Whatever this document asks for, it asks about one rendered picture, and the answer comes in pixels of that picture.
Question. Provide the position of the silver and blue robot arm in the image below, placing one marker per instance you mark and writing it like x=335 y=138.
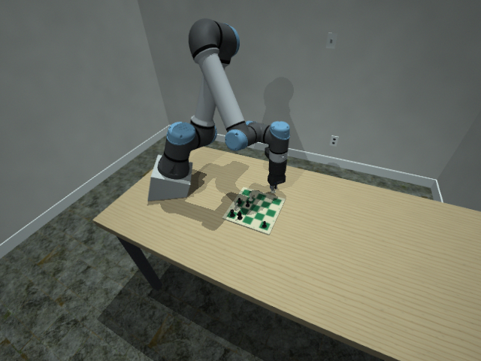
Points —
x=182 y=138

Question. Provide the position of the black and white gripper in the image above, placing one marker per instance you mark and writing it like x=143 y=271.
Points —
x=277 y=168

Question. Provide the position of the green and white chessboard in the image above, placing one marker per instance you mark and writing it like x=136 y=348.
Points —
x=264 y=207

